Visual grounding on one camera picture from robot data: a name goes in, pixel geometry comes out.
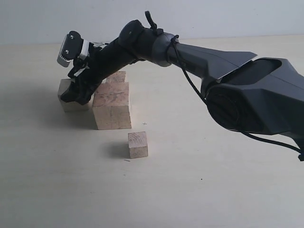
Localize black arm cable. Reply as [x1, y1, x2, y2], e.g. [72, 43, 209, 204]
[144, 10, 304, 162]

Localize third largest wooden cube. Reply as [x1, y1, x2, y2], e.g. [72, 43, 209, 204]
[105, 71, 126, 83]

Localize second largest wooden cube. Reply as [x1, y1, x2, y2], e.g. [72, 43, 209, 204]
[57, 78, 91, 112]

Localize smallest wooden cube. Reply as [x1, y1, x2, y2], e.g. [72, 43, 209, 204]
[128, 132, 148, 159]

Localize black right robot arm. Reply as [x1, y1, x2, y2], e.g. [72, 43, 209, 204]
[57, 20, 304, 155]

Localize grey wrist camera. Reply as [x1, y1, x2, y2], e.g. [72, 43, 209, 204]
[57, 30, 84, 67]

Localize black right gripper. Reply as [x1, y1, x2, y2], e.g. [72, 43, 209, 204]
[60, 53, 105, 105]

